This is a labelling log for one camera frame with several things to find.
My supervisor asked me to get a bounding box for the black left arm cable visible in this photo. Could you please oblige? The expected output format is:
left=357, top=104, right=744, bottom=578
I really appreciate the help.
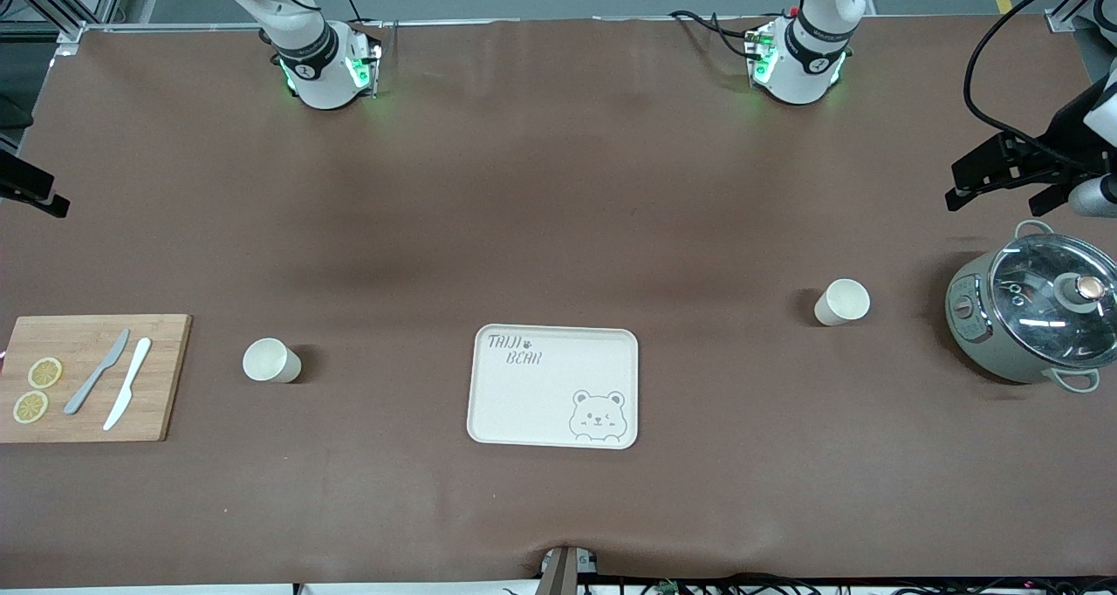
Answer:
left=963, top=0, right=1117, bottom=164

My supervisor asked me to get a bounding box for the cream tray with bear print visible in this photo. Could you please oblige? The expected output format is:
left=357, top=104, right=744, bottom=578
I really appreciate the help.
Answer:
left=466, top=323, right=640, bottom=450

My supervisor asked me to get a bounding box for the grey pot, glass lid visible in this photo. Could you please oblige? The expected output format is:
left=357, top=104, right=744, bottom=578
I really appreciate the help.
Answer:
left=945, top=220, right=1117, bottom=393

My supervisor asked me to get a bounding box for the black base power cable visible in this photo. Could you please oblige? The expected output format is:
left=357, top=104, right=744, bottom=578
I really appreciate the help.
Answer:
left=668, top=9, right=751, bottom=57

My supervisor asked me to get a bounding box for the aluminium frame post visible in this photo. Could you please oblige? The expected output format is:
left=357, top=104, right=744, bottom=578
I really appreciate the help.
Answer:
left=0, top=0, right=132, bottom=44
left=1043, top=0, right=1117, bottom=33

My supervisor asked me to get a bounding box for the white plastic knife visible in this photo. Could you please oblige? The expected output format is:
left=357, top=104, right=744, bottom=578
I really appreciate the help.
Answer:
left=103, top=337, right=153, bottom=432

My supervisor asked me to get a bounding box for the grey plastic knife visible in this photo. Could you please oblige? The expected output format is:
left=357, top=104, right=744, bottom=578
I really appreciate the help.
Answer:
left=64, top=328, right=131, bottom=416

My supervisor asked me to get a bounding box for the white plastic cup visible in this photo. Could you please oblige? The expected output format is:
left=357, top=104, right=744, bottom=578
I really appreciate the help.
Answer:
left=242, top=337, right=303, bottom=384
left=813, top=278, right=871, bottom=327

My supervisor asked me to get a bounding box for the glass pot lid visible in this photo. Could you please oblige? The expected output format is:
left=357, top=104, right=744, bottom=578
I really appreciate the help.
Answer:
left=989, top=233, right=1117, bottom=371

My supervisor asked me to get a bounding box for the bamboo cutting board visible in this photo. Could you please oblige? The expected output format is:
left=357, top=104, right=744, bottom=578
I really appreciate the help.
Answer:
left=0, top=314, right=193, bottom=444

